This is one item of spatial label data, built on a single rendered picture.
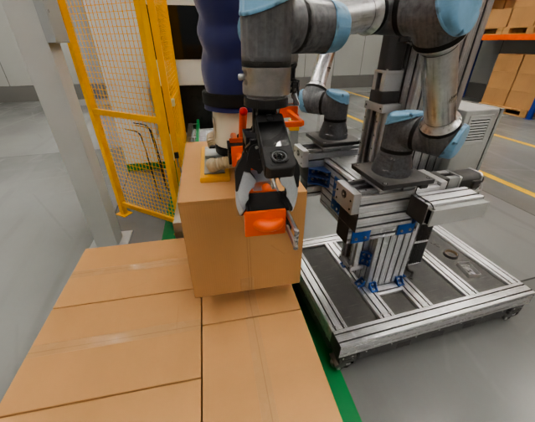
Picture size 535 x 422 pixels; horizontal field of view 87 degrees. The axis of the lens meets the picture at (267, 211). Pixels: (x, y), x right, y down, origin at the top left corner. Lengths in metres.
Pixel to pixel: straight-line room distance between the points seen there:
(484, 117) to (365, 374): 1.34
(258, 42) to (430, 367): 1.77
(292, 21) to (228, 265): 0.77
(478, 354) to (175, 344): 1.62
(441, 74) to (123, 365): 1.29
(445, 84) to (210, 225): 0.76
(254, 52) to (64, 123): 1.95
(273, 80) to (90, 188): 2.10
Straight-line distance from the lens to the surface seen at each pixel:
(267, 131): 0.45
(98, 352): 1.26
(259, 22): 0.45
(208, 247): 0.96
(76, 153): 2.35
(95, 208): 2.51
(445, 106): 0.99
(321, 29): 0.51
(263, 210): 0.49
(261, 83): 0.45
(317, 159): 1.56
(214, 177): 0.97
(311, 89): 1.60
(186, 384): 1.09
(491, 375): 2.05
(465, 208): 1.30
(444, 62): 0.90
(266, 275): 1.07
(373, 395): 1.72
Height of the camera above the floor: 1.48
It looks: 31 degrees down
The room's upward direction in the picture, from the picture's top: straight up
